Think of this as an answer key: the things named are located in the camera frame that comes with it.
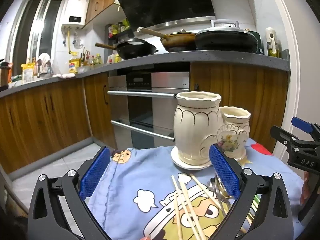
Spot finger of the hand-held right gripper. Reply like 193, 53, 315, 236
291, 116, 320, 141
270, 126, 300, 153

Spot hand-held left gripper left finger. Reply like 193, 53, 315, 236
27, 146, 111, 240

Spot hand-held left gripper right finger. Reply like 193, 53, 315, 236
209, 144, 294, 240

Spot silver metal fork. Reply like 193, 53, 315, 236
207, 176, 233, 207

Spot cream ceramic utensil holder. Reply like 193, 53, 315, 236
171, 91, 251, 170

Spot person's right hand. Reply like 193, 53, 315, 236
300, 180, 310, 205

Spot blue cartoon printed cloth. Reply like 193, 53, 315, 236
87, 140, 304, 240

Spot wooden base cabinets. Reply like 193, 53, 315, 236
0, 62, 289, 174

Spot stainless steel built-in oven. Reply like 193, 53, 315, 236
107, 71, 190, 149

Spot oil dispenser bottle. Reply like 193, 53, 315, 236
265, 27, 279, 57

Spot dark green kitchen appliance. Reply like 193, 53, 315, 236
247, 30, 264, 54

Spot black electric griddle pan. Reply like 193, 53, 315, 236
195, 27, 259, 53

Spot yellow cooking oil bottle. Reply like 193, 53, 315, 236
68, 55, 81, 74

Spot row of condiment bottles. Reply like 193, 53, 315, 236
80, 50, 104, 67

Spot yellow snack bag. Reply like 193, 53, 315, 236
21, 63, 35, 83

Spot white hanging rag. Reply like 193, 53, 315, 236
37, 52, 53, 74

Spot grey kitchen countertop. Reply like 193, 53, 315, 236
0, 50, 290, 98

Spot black spice rack with bottles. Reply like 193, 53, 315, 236
105, 19, 135, 45

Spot sliding glass window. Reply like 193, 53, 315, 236
9, 0, 65, 65

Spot white water heater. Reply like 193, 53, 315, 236
61, 0, 90, 30

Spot black range hood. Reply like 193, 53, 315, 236
114, 0, 218, 32

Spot white door frame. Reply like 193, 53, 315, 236
260, 0, 304, 160

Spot black wok with wooden handle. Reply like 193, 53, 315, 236
95, 38, 158, 60

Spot brown pan with wooden handle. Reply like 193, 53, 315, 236
137, 27, 197, 53

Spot wooden wall cabinet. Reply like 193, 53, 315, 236
85, 0, 133, 29

